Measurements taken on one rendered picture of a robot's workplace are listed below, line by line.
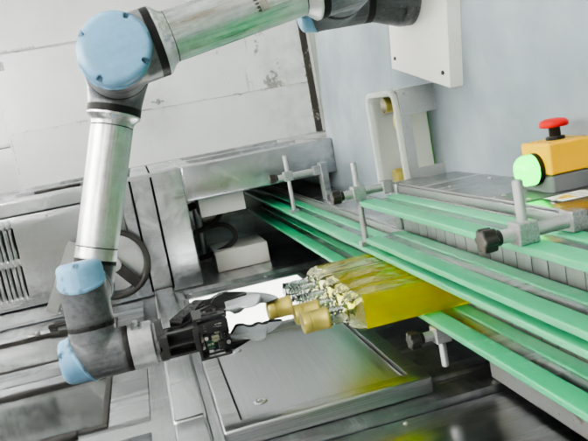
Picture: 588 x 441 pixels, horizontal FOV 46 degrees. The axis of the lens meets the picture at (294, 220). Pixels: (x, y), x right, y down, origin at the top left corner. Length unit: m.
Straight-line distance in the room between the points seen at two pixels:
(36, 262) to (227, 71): 3.01
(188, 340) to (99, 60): 0.46
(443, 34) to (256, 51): 3.73
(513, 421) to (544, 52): 0.54
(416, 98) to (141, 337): 0.72
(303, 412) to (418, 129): 0.64
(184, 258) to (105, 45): 1.15
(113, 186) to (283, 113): 3.80
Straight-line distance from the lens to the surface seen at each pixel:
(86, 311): 1.14
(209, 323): 1.13
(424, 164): 1.46
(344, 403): 1.11
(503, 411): 1.11
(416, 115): 1.45
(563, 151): 1.01
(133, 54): 1.12
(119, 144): 1.27
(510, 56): 1.19
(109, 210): 1.26
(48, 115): 4.92
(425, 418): 1.11
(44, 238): 2.20
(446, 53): 1.33
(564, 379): 0.90
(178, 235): 2.16
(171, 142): 4.90
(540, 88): 1.13
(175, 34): 1.16
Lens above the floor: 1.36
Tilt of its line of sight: 11 degrees down
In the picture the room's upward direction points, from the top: 102 degrees counter-clockwise
